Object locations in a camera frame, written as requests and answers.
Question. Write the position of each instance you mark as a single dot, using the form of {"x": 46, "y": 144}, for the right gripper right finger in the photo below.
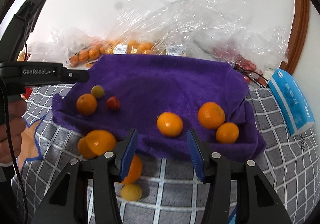
{"x": 199, "y": 156}

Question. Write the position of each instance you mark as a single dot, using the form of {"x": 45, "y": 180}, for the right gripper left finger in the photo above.
{"x": 124, "y": 152}

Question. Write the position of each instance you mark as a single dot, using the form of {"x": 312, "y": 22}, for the small orange mandarin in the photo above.
{"x": 134, "y": 171}

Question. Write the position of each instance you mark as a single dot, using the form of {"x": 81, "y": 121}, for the round orange mandarin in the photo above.
{"x": 100, "y": 141}

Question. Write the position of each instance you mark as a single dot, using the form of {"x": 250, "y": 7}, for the small orange kumquat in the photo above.
{"x": 227, "y": 133}

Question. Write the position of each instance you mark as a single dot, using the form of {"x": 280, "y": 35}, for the orange mandarin end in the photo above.
{"x": 211, "y": 115}

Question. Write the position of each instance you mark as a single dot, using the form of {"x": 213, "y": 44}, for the yellow green small fruit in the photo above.
{"x": 131, "y": 192}

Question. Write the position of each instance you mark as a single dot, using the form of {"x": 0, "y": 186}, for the oval orange fruit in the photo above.
{"x": 169, "y": 124}

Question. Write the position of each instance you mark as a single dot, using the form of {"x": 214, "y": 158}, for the small red tomato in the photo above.
{"x": 113, "y": 103}

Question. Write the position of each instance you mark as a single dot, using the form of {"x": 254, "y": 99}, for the large mandarin orange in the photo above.
{"x": 86, "y": 104}

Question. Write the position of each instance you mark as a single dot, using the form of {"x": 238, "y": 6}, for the small orange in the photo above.
{"x": 84, "y": 150}

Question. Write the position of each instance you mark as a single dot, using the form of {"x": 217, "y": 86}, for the person's left hand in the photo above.
{"x": 17, "y": 125}

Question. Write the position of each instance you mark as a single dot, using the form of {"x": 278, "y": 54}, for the grey checked blanket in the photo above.
{"x": 171, "y": 191}

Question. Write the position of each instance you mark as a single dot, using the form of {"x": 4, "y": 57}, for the purple towel tray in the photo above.
{"x": 148, "y": 85}

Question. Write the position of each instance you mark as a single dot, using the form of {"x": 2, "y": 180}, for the clear bag of mandarins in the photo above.
{"x": 61, "y": 46}

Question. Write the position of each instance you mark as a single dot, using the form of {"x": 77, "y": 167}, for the blue tissue pack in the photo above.
{"x": 293, "y": 104}

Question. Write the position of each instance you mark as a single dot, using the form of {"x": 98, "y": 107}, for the clear bag of kumquats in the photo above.
{"x": 162, "y": 27}

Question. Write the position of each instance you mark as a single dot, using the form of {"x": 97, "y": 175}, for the clear bag of red fruit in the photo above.
{"x": 229, "y": 36}

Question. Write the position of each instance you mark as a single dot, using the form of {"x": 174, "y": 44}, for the brown wooden door frame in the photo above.
{"x": 298, "y": 34}

